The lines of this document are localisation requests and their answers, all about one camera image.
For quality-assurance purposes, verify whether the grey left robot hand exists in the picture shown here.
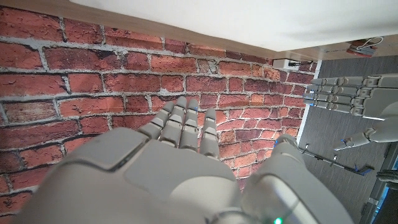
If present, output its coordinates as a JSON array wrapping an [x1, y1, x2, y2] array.
[[303, 73, 398, 152]]

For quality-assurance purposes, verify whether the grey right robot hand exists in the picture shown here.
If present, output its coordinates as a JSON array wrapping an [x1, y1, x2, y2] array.
[[12, 95, 355, 224]]

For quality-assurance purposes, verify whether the dark grey door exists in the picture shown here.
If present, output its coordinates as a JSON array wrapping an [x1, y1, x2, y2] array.
[[297, 55, 398, 224]]

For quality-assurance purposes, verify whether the black backdrop stand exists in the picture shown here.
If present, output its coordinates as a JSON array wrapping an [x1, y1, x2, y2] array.
[[298, 143, 375, 177]]

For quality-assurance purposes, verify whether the white power socket box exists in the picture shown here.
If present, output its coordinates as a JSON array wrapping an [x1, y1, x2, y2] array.
[[272, 58, 301, 71]]

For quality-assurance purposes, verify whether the red brick printed backdrop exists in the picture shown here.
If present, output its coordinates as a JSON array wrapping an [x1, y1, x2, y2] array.
[[0, 5, 321, 224]]

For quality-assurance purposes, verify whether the white table mat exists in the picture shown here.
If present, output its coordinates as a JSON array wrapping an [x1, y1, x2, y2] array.
[[69, 0, 398, 52]]

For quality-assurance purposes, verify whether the red connector with wires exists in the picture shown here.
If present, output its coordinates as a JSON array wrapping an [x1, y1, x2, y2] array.
[[346, 36, 385, 58]]

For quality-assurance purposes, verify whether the white door frame post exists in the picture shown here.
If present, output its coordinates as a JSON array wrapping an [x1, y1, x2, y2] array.
[[296, 60, 323, 146]]

